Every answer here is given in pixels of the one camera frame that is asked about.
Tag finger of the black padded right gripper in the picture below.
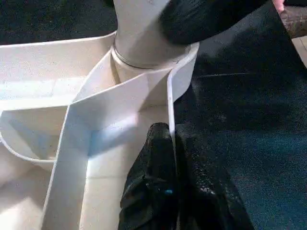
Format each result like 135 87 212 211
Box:
159 0 272 46

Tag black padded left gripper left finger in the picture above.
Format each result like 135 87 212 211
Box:
118 121 179 230

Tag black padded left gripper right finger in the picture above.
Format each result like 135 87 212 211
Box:
177 124 255 230

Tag white plastic table leg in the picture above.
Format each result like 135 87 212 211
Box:
112 0 191 69

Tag white plastic table top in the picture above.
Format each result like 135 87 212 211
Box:
0 31 200 230

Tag black padded mat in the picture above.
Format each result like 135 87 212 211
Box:
0 0 307 230

